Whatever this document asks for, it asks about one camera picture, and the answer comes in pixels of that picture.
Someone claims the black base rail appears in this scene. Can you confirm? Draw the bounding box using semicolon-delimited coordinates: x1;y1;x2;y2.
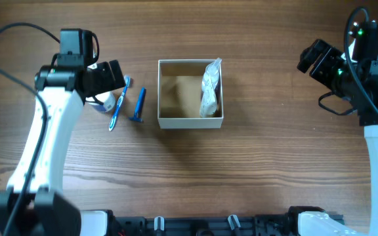
116;214;299;236

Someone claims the white cardboard box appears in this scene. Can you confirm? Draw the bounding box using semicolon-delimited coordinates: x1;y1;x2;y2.
157;59;224;129

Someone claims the white round jar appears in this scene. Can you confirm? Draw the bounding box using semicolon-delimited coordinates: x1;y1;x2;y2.
86;91;116;113

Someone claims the white tube with print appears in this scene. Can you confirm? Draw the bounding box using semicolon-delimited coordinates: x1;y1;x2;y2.
199;77;217;118

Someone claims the blue white toothbrush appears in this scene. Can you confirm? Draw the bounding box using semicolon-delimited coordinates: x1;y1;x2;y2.
108;75;131;131

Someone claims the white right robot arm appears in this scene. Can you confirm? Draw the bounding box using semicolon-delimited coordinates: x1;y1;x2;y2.
297;20;378;235

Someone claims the blue disposable razor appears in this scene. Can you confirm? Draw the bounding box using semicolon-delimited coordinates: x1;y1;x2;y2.
129;87;146;123

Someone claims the clear spray bottle dark liquid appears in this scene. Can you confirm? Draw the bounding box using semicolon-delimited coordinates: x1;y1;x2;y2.
201;58;222;92

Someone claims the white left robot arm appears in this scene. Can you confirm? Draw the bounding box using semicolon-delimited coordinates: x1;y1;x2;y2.
0;60;128;235

